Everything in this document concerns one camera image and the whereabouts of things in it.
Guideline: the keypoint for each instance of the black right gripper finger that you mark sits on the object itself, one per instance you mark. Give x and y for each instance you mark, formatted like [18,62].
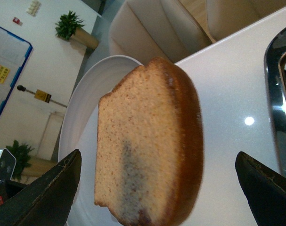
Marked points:
[265,190]

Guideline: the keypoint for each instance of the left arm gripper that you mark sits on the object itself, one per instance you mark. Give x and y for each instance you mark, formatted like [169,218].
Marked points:
[46,201]

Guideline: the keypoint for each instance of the grey round plate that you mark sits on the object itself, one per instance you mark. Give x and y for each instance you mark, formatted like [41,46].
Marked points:
[79,131]

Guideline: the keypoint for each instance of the brown bread slice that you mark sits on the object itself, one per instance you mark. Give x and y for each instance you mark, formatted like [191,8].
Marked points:
[150,152]

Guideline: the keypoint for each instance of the potted plant lower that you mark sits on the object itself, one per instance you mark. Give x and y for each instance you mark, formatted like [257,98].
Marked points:
[26,164]

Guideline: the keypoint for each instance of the potted plant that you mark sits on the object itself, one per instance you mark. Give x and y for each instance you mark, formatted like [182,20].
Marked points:
[26,164]
[70,26]

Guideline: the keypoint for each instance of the barrier pole with sign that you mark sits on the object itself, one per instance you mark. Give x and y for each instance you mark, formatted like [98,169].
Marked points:
[41,95]

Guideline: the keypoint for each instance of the cream and chrome toaster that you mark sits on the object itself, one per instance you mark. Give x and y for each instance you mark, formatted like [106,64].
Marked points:
[275,70]

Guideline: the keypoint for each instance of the blue framed board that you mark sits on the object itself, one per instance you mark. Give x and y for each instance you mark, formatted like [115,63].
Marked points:
[14,52]

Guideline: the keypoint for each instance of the potted plant upper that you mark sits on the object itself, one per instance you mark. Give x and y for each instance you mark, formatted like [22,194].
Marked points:
[70,26]

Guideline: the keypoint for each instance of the beige right chair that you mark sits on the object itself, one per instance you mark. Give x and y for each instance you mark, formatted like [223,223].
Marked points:
[225,17]

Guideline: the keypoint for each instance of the beige chair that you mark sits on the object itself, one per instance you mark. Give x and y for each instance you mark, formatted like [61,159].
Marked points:
[225,17]
[143,29]

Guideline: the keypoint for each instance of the beige left chair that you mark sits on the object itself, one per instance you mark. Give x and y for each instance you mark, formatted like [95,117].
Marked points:
[143,29]

